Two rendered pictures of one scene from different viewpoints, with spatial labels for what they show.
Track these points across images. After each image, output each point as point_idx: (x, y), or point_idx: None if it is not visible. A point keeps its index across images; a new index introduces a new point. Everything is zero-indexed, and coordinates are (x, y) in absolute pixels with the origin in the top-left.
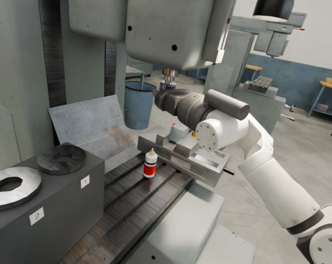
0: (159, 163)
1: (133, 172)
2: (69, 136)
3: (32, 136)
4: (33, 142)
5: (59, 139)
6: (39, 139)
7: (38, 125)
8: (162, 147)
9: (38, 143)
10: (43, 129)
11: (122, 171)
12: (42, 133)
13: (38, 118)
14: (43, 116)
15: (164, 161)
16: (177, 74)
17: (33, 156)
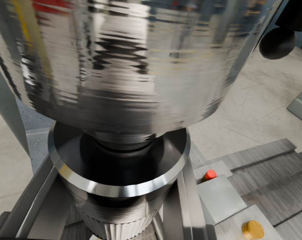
0: (147, 231)
1: (83, 232)
2: (41, 117)
3: None
4: None
5: (22, 117)
6: (8, 107)
7: None
8: (157, 213)
9: (8, 112)
10: (11, 96)
11: (69, 216)
12: (11, 101)
13: None
14: (3, 77)
15: (156, 232)
16: (197, 99)
17: (7, 125)
